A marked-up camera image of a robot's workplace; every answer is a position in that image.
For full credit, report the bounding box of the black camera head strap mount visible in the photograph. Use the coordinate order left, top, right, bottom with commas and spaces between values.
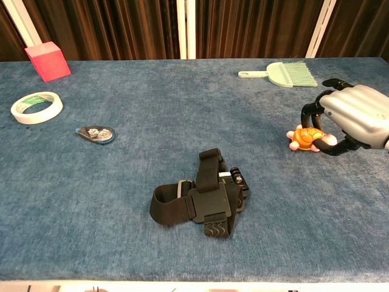
148, 148, 251, 238

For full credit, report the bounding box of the blue correction tape dispenser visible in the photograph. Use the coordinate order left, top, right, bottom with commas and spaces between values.
74, 126, 116, 145

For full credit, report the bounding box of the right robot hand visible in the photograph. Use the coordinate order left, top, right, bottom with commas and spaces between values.
300, 78, 389, 157

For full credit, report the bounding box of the white curtain frame post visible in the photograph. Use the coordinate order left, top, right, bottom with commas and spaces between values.
305, 0, 337, 58
176, 0, 197, 60
2, 0, 43, 48

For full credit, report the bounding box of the dark brown pleated curtain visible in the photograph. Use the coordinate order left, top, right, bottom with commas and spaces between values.
0, 0, 389, 62

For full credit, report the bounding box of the blue table cloth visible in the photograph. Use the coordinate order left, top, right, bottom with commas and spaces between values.
0, 56, 389, 283

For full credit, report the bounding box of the green dustpan with brush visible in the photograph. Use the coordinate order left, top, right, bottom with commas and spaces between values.
238, 61, 318, 89

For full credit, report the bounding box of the white tape roll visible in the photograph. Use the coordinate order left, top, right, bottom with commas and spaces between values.
10, 91, 64, 125

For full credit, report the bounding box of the orange turtle toy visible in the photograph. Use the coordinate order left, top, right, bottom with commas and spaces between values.
286, 124, 338, 152

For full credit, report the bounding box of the red cube block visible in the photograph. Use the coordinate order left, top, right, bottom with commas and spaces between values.
24, 41, 72, 83

